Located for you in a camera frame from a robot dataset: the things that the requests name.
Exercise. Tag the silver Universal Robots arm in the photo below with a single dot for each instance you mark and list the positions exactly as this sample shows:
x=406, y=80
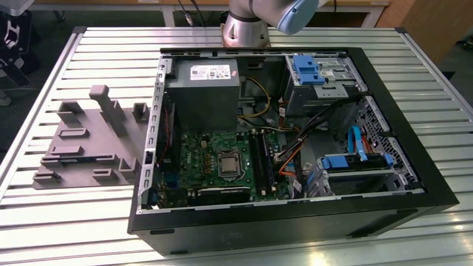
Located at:
x=245, y=27

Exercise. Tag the black RAM slot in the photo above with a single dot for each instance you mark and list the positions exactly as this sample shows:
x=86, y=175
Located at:
x=257, y=160

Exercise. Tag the installed RAM stick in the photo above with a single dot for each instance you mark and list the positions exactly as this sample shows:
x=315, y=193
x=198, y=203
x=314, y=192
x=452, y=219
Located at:
x=270, y=160

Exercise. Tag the grey parts rack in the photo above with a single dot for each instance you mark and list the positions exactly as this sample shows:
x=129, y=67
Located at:
x=93, y=130

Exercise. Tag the grey power supply unit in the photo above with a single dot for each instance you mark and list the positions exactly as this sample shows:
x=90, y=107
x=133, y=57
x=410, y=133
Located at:
x=207, y=105

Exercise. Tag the green motherboard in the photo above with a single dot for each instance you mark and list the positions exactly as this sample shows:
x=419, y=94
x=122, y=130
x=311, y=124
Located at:
x=197, y=144

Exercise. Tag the blue connector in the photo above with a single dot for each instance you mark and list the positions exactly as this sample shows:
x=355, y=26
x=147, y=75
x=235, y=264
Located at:
x=153, y=198

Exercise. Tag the CPU socket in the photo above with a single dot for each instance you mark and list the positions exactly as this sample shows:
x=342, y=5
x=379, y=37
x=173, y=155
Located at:
x=230, y=154

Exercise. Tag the silver CPU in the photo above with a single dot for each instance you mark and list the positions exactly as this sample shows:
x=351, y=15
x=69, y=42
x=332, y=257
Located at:
x=230, y=165

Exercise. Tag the black graphics card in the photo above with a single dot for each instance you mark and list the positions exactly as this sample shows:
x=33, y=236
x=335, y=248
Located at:
x=222, y=194

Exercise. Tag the blue plastic drive latch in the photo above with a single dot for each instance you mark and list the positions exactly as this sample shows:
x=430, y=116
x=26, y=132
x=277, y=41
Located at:
x=304, y=69

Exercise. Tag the silver drive cage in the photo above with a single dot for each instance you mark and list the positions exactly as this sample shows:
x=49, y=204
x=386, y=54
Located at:
x=332, y=91

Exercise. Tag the black open PC case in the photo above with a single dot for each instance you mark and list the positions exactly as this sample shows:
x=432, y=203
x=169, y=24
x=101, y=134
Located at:
x=259, y=232

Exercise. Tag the hard disk in blue carrier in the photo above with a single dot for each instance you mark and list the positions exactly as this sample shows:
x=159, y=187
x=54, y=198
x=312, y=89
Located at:
x=336, y=162

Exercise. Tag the white framed wooden desk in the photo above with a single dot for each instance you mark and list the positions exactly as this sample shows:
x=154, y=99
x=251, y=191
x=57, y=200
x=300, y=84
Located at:
x=370, y=10

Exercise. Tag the wooden cabinet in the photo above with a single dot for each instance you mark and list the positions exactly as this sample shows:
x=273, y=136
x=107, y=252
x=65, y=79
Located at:
x=436, y=27

